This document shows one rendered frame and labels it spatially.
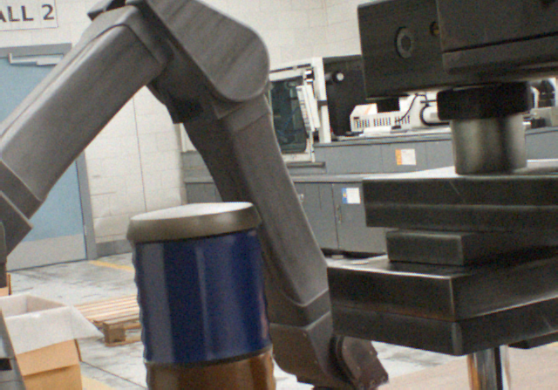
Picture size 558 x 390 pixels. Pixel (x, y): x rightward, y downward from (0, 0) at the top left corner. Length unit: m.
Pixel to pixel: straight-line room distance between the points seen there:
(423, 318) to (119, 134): 11.53
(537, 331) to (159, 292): 0.27
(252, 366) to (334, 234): 9.24
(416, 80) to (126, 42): 0.36
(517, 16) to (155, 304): 0.23
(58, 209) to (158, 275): 11.49
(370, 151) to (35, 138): 8.13
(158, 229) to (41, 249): 11.45
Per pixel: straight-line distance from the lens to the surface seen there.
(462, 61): 0.51
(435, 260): 0.57
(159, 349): 0.33
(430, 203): 0.58
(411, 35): 0.57
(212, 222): 0.32
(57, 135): 0.85
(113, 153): 12.02
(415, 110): 8.71
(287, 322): 0.99
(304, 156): 9.78
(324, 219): 9.67
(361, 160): 9.07
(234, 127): 0.93
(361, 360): 0.99
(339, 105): 9.66
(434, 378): 1.37
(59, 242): 11.82
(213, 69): 0.90
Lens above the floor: 1.22
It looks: 3 degrees down
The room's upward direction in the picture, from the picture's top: 6 degrees counter-clockwise
